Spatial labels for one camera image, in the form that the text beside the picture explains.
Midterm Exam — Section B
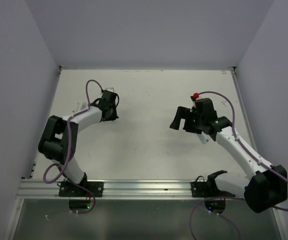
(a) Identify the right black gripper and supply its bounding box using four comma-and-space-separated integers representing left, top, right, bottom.
170, 105, 205, 134

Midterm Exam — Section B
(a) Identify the light blue pen cap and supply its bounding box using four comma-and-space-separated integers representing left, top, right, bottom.
198, 133, 209, 145

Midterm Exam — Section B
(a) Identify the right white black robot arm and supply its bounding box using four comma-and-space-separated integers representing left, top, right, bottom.
170, 98, 288, 213

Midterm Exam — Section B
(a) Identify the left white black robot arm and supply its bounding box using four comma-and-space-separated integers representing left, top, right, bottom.
38, 90, 119, 197

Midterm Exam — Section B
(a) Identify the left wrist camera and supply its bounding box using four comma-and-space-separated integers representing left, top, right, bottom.
106, 87, 114, 92

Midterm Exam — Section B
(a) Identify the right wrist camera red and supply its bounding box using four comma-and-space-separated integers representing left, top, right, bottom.
190, 92, 200, 102

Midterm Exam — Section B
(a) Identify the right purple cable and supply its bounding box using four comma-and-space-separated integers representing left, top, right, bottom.
189, 90, 288, 240

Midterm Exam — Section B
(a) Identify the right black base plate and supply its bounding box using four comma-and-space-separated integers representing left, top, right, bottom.
190, 176, 228, 199

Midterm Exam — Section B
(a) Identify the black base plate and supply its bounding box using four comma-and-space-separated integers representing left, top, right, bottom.
190, 176, 228, 199
57, 181, 104, 198

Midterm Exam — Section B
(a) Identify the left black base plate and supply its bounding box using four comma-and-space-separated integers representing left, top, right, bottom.
57, 181, 104, 198

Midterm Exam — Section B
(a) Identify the aluminium rail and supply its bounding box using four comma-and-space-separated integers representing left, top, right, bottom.
16, 179, 193, 200

